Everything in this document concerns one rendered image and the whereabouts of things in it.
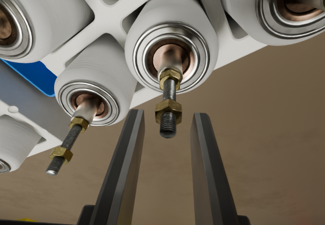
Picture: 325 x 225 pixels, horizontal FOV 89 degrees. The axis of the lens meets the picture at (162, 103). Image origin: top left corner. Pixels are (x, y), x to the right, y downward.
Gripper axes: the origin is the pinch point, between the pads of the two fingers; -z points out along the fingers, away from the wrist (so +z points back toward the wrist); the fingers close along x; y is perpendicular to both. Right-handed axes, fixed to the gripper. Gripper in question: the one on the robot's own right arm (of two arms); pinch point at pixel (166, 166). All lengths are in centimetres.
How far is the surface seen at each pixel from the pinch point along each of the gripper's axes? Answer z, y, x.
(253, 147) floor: -36, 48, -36
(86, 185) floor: -36, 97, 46
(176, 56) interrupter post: -10.1, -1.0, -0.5
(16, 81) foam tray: -23.8, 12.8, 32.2
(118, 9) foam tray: -18.1, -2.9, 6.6
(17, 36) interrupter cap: -10.8, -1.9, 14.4
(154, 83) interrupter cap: -10.8, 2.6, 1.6
